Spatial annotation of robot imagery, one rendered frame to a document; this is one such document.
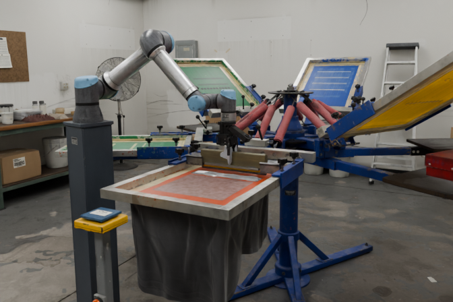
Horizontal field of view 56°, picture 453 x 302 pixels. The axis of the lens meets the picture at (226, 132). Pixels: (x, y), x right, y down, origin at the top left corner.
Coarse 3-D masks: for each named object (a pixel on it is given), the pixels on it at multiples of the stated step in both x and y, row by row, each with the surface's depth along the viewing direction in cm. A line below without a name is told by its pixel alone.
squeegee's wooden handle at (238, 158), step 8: (208, 152) 213; (216, 152) 211; (232, 152) 207; (240, 152) 205; (248, 152) 205; (208, 160) 214; (216, 160) 212; (224, 160) 209; (232, 160) 207; (240, 160) 205; (248, 160) 203; (256, 160) 201; (264, 160) 199
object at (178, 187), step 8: (200, 168) 219; (184, 176) 203; (192, 176) 203; (200, 176) 203; (208, 176) 203; (160, 184) 189; (168, 184) 189; (176, 184) 189; (184, 184) 189; (192, 184) 188; (200, 184) 188; (144, 192) 177; (152, 192) 177; (160, 192) 177; (168, 192) 176; (176, 192) 176; (184, 192) 176
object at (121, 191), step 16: (144, 176) 189; (160, 176) 200; (112, 192) 167; (128, 192) 165; (256, 192) 164; (176, 208) 153; (192, 208) 150; (208, 208) 147; (224, 208) 145; (240, 208) 151
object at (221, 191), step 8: (256, 176) 202; (264, 176) 202; (208, 184) 188; (216, 184) 188; (224, 184) 188; (232, 184) 188; (240, 184) 188; (248, 184) 188; (256, 184) 188; (192, 192) 176; (200, 192) 176; (208, 192) 176; (216, 192) 176; (224, 192) 176; (232, 192) 176; (240, 192) 176; (200, 200) 165; (208, 200) 165; (216, 200) 165; (224, 200) 165
